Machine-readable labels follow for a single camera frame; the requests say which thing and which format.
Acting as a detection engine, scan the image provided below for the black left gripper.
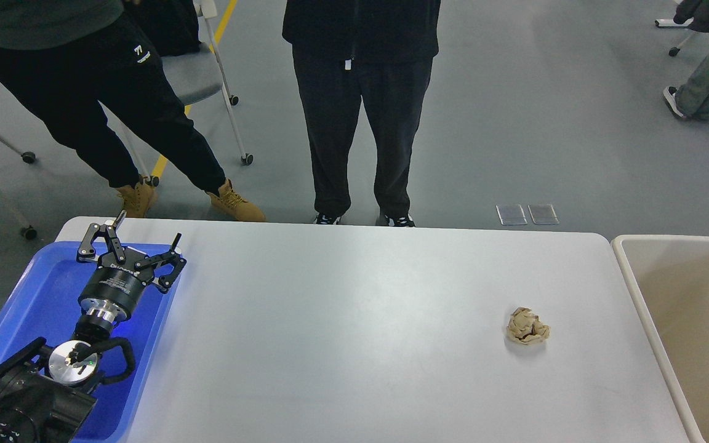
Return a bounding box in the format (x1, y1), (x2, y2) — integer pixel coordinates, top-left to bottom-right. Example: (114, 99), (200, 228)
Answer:
(77, 210), (188, 322)

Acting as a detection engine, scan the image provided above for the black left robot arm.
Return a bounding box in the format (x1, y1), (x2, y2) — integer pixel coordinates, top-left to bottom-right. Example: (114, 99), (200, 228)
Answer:
(0, 214), (186, 442)

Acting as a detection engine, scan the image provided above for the blue plastic tray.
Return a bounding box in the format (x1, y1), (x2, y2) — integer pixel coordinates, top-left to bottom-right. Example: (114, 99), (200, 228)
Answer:
(0, 241), (179, 442)

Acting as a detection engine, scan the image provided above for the beige plastic bin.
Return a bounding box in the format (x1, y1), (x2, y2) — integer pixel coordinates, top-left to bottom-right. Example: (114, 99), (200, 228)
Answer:
(612, 235), (709, 442)

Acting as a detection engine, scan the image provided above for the grey folding chair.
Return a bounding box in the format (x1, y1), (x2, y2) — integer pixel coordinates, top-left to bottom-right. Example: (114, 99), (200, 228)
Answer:
(124, 1), (254, 166)

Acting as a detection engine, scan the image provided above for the crumpled brown paper ball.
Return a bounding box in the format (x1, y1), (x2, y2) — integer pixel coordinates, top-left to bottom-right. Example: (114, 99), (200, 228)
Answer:
(505, 306), (550, 346)

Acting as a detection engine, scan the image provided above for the person in tan boots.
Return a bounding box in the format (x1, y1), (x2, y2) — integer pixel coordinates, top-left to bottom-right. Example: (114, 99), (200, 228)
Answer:
(0, 1), (266, 222)

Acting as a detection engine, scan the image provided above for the right clear floor plate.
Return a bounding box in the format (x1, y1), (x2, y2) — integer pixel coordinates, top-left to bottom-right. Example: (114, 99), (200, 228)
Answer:
(528, 204), (560, 225)

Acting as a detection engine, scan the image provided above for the clear floor plate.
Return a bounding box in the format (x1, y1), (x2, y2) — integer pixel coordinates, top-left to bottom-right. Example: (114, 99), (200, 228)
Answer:
(528, 204), (560, 225)
(495, 204), (528, 225)

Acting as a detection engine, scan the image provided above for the left clear floor plate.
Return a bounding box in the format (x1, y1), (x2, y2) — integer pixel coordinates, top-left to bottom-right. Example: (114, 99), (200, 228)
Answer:
(495, 204), (528, 225)

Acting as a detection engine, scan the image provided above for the person in black clothes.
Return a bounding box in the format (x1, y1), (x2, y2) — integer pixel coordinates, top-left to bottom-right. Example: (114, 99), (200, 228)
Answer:
(282, 1), (441, 228)

